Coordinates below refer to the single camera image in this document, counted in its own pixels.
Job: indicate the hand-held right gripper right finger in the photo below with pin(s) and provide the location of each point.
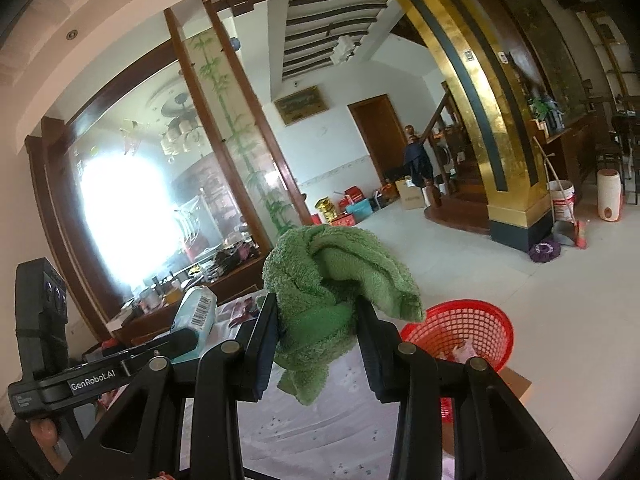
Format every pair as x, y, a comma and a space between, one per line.
375, 355

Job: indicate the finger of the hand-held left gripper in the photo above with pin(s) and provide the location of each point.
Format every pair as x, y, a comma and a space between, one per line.
180, 342

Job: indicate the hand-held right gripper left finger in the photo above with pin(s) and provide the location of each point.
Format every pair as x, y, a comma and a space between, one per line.
262, 355

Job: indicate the light blue wipes packet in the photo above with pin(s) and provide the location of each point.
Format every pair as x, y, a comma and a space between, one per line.
197, 310

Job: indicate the green towel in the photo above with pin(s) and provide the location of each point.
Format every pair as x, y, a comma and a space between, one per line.
325, 270

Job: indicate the red plastic basket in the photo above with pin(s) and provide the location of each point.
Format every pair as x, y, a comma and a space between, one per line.
480, 320

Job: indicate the person's left hand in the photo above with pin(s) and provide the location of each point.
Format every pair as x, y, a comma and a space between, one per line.
42, 432

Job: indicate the wooden sideboard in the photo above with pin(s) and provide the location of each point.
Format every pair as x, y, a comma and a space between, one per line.
150, 320

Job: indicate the dark red foil packet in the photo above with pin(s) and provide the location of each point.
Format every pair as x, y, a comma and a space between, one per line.
242, 310

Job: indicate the flat cardboard piece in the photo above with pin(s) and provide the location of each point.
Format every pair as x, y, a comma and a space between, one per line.
517, 385

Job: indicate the teal box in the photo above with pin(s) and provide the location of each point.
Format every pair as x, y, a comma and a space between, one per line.
360, 210

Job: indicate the gold gift bag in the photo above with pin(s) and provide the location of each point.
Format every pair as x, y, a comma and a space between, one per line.
325, 210

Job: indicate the red gift box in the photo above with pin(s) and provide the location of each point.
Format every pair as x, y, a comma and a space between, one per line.
355, 196

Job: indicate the cardboard box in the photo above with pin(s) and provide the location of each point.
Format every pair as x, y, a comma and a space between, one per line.
411, 195

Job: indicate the wooden staircase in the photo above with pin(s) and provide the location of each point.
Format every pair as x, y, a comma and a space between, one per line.
460, 200

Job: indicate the purple mop head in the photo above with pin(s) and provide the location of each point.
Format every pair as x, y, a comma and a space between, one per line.
543, 252

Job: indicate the dark jacket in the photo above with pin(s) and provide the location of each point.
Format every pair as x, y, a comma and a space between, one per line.
417, 162

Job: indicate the bamboo painted glass panel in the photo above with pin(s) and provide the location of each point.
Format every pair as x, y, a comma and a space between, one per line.
235, 150

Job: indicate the brown wooden door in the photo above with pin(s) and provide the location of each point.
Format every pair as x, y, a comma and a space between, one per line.
380, 140

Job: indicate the grey dustpan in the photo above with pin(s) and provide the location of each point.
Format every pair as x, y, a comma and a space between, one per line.
565, 234

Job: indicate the gold pillar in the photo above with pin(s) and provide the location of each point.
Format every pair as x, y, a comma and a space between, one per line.
500, 160

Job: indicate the broom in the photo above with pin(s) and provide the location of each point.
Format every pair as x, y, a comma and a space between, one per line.
580, 232

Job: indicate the white plastic bucket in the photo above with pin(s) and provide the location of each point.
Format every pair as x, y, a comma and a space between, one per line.
562, 202

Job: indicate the framed painting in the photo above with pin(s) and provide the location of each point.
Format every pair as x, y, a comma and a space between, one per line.
301, 106

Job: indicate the white cylinder bin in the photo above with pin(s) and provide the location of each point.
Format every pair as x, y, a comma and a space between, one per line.
610, 195

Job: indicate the potted plant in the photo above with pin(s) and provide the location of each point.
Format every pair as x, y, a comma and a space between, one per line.
545, 112

